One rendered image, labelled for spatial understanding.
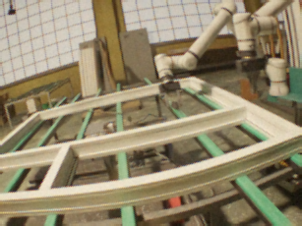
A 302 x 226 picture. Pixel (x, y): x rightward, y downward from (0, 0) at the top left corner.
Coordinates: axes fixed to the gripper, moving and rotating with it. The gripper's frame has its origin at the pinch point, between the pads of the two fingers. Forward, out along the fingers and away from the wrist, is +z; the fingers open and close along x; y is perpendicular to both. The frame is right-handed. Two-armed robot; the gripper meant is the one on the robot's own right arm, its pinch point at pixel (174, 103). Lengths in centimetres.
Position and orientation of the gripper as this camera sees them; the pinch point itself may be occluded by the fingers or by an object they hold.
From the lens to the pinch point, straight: 151.7
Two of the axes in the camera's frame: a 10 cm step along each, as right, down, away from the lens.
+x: 9.7, -2.2, 0.9
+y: 0.2, -3.0, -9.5
